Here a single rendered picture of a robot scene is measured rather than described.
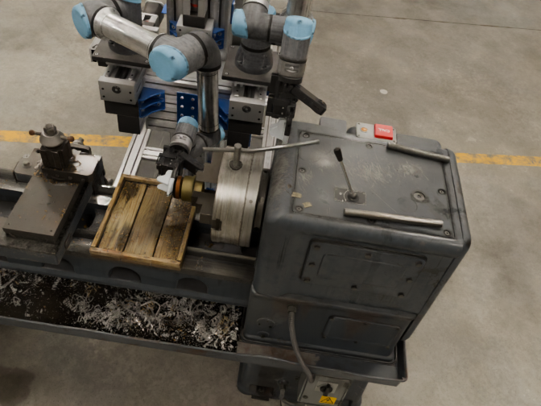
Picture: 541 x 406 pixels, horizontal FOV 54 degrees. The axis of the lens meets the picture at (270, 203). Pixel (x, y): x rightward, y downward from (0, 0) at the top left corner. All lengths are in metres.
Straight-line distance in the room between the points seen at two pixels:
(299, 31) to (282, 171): 0.41
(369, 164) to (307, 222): 0.32
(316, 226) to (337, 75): 2.93
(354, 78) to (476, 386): 2.49
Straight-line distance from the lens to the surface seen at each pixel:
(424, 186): 1.67
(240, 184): 1.57
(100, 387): 2.57
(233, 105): 2.04
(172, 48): 1.71
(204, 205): 1.64
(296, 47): 1.44
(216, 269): 1.80
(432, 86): 4.51
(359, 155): 1.69
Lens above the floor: 2.35
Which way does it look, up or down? 48 degrees down
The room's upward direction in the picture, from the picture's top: 10 degrees clockwise
